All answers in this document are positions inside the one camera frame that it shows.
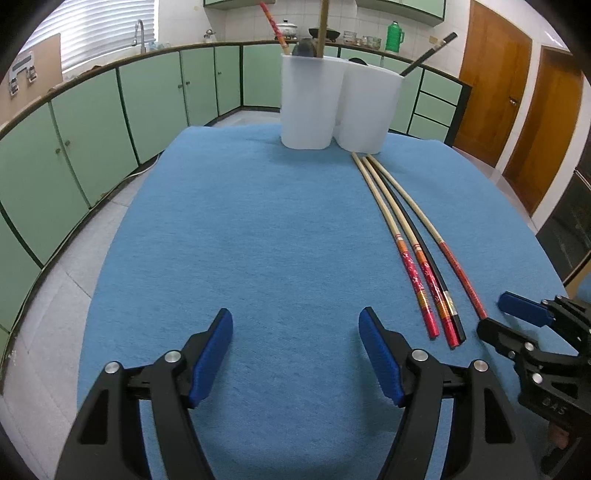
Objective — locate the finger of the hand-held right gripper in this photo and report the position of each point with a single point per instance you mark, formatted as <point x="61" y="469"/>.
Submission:
<point x="521" y="305"/>
<point x="501" y="337"/>

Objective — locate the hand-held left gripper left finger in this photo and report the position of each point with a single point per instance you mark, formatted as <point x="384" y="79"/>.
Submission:
<point x="212" y="355"/>

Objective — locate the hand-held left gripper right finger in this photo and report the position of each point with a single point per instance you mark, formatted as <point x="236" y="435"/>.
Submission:
<point x="383" y="355"/>

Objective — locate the bundle of chopsticks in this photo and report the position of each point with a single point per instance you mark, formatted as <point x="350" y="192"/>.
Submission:
<point x="425" y="273"/>

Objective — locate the white plastic utensil holder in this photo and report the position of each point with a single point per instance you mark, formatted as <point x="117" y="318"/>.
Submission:
<point x="314" y="106"/>

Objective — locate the black chopstick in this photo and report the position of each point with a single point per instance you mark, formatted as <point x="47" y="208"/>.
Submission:
<point x="429" y="53"/>

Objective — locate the silver metal spoon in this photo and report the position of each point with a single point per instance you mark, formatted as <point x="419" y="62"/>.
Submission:
<point x="304" y="50"/>

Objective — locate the plain bamboo chopstick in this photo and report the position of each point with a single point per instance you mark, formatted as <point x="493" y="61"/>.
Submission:
<point x="323" y="27"/>

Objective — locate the red patterned chopstick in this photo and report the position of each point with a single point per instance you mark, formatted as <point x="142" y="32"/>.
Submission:
<point x="274" y="27"/>

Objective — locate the person's right hand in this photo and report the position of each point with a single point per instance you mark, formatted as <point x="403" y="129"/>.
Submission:
<point x="557" y="434"/>

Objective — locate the black glass cabinet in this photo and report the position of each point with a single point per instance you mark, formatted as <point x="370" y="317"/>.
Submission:
<point x="570" y="226"/>

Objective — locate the blue table mat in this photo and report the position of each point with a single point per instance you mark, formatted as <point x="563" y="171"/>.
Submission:
<point x="277" y="230"/>

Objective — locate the brown wooden door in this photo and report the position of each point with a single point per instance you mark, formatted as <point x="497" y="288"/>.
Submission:
<point x="489" y="83"/>
<point x="549" y="134"/>

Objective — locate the green base cabinets with counter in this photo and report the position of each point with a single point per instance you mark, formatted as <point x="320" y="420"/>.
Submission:
<point x="92" y="129"/>

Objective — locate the green thermos flask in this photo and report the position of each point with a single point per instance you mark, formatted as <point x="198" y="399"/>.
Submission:
<point x="395" y="37"/>

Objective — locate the glass jar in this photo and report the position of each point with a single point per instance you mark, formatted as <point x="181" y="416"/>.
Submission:
<point x="374" y="42"/>
<point x="351" y="37"/>

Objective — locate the black wok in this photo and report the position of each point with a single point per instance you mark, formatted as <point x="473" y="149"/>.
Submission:
<point x="333" y="33"/>

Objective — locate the silver cooking pot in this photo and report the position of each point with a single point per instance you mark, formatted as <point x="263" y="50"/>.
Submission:
<point x="288" y="28"/>

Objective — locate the chrome kitchen faucet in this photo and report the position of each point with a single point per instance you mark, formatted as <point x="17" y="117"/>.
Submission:
<point x="138" y="27"/>

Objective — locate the brown cardboard board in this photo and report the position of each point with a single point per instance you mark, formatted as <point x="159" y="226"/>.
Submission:
<point x="46" y="60"/>

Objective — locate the white device on board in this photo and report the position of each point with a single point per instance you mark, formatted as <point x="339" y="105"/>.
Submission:
<point x="22" y="74"/>

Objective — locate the white window blind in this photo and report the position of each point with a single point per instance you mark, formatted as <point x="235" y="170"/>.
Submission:
<point x="106" y="32"/>

